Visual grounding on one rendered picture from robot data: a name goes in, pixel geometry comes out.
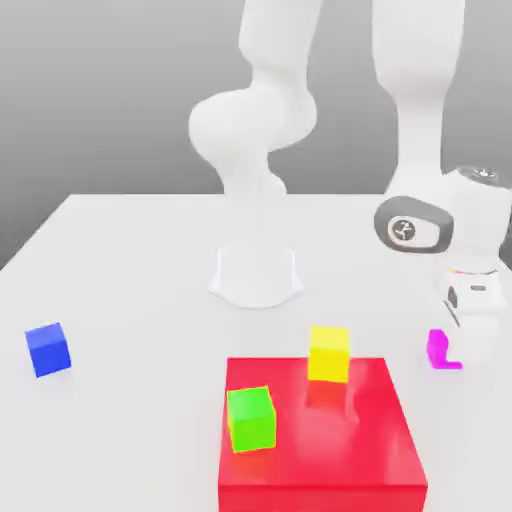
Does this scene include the small magenta cube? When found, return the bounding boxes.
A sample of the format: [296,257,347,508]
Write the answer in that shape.
[425,328,464,371]

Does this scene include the small green cube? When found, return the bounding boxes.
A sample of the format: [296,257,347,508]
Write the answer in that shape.
[226,385,278,454]

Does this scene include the large red box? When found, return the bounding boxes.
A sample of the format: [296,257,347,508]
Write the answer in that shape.
[217,356,429,512]

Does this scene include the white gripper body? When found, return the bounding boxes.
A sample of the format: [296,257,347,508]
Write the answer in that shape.
[442,299,503,368]

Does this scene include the small yellow cube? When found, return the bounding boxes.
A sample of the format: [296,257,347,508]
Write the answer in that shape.
[307,325,351,384]

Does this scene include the small blue cube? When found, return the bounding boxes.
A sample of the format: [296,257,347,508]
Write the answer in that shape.
[24,322,73,379]

